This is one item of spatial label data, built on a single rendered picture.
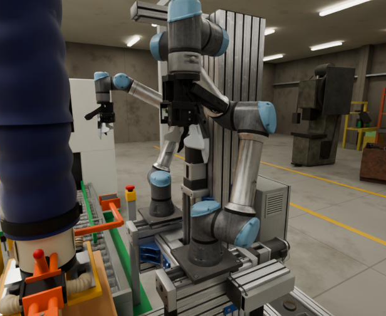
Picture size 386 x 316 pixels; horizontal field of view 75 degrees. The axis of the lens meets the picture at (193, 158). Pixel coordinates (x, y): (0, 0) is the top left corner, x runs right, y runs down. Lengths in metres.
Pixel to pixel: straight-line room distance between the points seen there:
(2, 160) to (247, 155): 0.76
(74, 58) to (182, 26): 10.72
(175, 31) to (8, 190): 0.64
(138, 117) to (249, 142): 10.74
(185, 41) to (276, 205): 1.02
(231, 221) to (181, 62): 0.57
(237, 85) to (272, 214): 0.68
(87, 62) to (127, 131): 3.11
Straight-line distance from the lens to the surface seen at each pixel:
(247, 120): 0.93
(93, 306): 1.10
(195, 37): 0.60
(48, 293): 0.77
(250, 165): 0.92
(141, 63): 11.76
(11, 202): 0.89
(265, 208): 1.35
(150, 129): 11.76
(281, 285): 1.20
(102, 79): 1.47
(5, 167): 0.87
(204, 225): 0.97
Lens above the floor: 1.65
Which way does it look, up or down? 12 degrees down
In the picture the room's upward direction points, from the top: straight up
